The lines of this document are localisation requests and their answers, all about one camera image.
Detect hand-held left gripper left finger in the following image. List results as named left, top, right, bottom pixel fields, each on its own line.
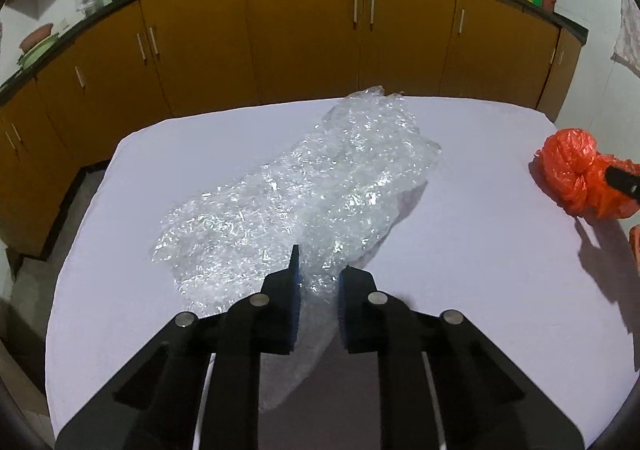
left=55, top=245, right=303, bottom=450

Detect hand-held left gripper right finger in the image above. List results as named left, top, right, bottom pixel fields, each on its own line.
left=337, top=266, right=583, bottom=450

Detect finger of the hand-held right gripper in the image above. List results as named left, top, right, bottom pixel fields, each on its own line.
left=604, top=165, right=640, bottom=203

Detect orange plastic bag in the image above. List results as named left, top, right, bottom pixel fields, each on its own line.
left=535, top=127, right=640, bottom=220

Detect clear bubble wrap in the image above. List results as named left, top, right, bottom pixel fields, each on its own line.
left=151, top=86, right=443, bottom=411

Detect pink floral cloth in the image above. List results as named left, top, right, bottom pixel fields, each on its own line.
left=611, top=0, right=640, bottom=79

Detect yellow-brown base cabinets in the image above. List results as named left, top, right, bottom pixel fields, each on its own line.
left=0, top=0, right=586, bottom=261

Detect pink bowl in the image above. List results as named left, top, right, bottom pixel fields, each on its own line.
left=19, top=23, right=55, bottom=51

